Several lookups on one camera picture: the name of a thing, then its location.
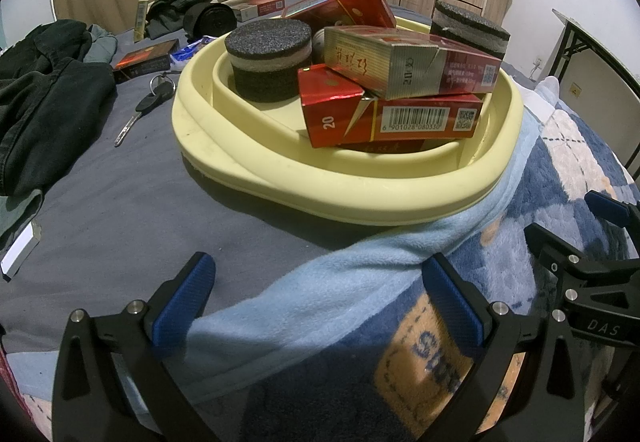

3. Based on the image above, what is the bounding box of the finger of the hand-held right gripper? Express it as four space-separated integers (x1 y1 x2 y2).
585 190 640 229
525 223 583 283

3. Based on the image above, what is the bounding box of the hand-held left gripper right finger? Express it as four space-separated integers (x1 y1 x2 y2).
422 254 585 442

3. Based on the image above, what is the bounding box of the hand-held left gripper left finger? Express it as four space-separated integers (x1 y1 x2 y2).
52 252 221 442

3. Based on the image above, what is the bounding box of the yellow plastic basin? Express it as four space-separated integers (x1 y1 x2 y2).
171 4 524 225

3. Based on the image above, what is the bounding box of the red carton with gold stripe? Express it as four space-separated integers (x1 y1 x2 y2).
298 64 483 149

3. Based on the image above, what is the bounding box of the black foam disc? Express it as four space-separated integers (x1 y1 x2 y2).
431 0 511 60
225 19 313 102

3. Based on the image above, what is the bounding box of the red and silver carton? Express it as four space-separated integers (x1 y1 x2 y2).
324 26 502 101

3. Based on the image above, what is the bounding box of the red box with white label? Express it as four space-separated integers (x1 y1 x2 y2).
282 0 397 30

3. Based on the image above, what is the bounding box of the blue white checked blanket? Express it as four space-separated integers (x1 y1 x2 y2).
125 86 640 442

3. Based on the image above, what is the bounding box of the grey bed sheet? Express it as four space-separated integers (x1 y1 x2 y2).
0 0 436 353

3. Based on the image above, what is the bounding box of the black folding table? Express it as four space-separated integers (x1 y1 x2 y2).
552 9 640 157

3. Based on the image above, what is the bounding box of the white card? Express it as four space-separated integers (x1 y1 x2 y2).
0 222 40 280

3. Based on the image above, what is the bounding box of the silver key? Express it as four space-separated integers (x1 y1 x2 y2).
114 112 141 147

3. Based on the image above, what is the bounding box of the grey green cloth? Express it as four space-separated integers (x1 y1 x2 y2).
0 189 46 247

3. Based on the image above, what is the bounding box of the red patterned cloth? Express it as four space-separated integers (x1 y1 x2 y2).
0 352 26 442

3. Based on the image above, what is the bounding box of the black car key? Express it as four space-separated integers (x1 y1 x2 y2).
135 74 177 115

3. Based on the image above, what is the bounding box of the black orange box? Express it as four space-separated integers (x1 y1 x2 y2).
112 39 181 83

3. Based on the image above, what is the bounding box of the black jacket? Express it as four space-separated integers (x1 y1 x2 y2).
0 19 118 197

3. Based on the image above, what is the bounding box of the blue white packet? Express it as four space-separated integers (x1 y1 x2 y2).
172 36 216 65

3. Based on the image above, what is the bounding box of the black round case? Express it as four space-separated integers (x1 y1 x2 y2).
185 4 236 40

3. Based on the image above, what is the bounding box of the thin yellow green box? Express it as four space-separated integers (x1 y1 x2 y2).
134 0 149 41

